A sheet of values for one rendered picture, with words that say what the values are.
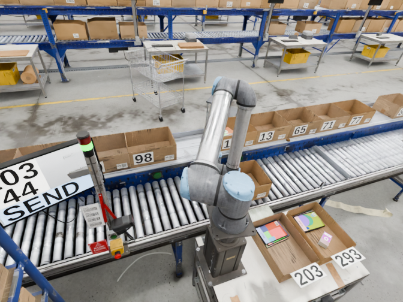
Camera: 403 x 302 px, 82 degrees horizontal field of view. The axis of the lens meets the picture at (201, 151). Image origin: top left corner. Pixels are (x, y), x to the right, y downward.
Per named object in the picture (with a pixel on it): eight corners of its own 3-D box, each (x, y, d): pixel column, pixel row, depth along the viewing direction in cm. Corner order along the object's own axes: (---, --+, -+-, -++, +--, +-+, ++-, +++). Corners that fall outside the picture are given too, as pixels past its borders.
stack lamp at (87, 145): (80, 151, 98) (76, 140, 95) (80, 144, 102) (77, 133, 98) (93, 150, 100) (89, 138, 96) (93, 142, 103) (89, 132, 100)
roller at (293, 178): (303, 195, 205) (305, 192, 202) (270, 158, 242) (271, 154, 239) (308, 194, 207) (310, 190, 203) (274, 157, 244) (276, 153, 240)
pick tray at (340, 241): (319, 266, 152) (325, 259, 146) (283, 218, 179) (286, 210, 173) (350, 251, 161) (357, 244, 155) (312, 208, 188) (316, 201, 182)
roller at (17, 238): (6, 275, 135) (14, 277, 139) (24, 206, 172) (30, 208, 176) (-1, 280, 136) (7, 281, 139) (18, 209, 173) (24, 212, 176)
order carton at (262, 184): (225, 207, 184) (228, 193, 173) (211, 181, 205) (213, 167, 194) (267, 196, 195) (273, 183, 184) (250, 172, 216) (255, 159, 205)
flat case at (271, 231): (287, 235, 164) (288, 234, 163) (265, 245, 158) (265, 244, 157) (275, 220, 174) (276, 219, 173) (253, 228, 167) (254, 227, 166)
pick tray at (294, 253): (279, 283, 142) (283, 276, 136) (247, 230, 169) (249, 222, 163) (315, 267, 151) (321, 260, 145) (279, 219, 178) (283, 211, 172)
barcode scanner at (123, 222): (137, 230, 137) (132, 221, 130) (116, 238, 134) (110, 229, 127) (135, 222, 142) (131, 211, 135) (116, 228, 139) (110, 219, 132)
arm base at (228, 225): (253, 232, 115) (258, 220, 109) (216, 236, 112) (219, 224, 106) (241, 202, 130) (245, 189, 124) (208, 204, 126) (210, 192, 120)
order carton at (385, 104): (391, 118, 287) (400, 106, 276) (371, 107, 308) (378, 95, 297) (413, 114, 299) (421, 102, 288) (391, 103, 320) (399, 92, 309)
